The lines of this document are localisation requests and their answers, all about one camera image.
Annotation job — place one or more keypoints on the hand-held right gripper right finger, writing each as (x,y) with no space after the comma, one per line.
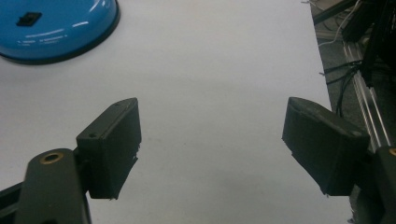
(323,146)

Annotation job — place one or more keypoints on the black stand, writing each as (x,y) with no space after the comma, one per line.
(378,40)

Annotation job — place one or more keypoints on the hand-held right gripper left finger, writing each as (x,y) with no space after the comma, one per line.
(109,149)

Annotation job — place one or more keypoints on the aluminium frame rail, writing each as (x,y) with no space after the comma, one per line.
(369,102)

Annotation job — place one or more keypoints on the blue round lamp base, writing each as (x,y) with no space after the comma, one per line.
(53,28)

